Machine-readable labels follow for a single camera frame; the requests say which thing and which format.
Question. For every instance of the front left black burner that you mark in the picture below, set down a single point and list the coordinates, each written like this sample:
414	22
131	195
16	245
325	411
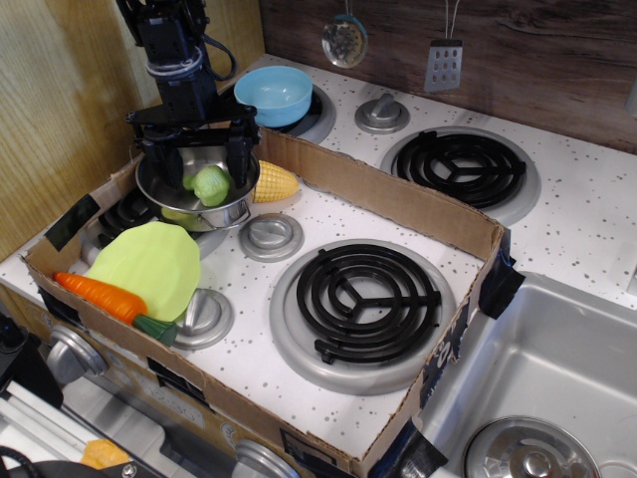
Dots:
129	212

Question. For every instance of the grey oven knob bottom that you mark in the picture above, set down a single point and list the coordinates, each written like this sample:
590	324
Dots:
256	460

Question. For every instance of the front right black burner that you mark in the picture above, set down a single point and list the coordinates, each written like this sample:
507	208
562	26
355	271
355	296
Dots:
367	304

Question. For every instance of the grey oven knob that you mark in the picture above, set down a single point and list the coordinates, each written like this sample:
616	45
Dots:
256	460
72	357

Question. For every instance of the light green plastic plate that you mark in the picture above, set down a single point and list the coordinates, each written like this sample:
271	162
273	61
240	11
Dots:
157	261

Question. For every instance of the brown cardboard fence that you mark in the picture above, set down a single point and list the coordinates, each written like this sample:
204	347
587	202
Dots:
265	381

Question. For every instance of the green toy broccoli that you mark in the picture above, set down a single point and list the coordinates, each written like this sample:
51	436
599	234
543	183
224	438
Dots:
211	185

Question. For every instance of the light blue bowl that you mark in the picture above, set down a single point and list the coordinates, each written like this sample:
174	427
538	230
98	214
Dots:
281	95

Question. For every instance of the yellow toy corn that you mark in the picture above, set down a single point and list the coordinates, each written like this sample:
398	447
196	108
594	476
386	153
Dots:
274	183

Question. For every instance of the stainless steel sink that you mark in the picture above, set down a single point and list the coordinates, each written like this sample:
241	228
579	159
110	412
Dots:
557	354

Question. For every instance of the grey centre stove knob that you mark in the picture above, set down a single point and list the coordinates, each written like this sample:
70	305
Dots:
271	237

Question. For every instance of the orange toy carrot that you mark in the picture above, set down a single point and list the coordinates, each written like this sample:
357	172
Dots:
121	304

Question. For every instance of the stainless steel pot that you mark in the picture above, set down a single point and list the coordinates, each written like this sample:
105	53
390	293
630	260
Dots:
180	206

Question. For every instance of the back left black burner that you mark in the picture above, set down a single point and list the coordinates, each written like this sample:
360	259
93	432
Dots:
297	128

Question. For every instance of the hanging metal skimmer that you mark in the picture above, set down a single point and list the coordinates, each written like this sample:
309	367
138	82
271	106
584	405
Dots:
344	39

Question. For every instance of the back right black burner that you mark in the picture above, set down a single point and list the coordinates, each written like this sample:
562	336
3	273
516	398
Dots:
477	170

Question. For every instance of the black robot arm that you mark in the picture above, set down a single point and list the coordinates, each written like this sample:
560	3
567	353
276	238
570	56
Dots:
173	32

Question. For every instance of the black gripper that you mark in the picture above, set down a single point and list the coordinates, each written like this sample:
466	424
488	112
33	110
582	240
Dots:
189	100

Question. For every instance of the grey oven knob left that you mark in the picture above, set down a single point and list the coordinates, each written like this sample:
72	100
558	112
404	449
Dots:
72	357

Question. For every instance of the orange sponge piece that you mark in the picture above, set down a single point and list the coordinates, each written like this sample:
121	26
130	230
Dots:
101	454

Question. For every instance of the hanging metal spatula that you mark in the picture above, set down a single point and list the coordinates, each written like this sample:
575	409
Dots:
445	56

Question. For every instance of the metal pot lid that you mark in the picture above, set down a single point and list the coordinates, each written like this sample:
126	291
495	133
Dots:
523	446

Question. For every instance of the grey front stove knob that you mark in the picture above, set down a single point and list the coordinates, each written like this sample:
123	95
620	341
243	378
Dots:
207	320

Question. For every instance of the black burner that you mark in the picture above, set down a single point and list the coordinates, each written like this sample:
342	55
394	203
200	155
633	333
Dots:
367	304
297	128
477	170
129	212

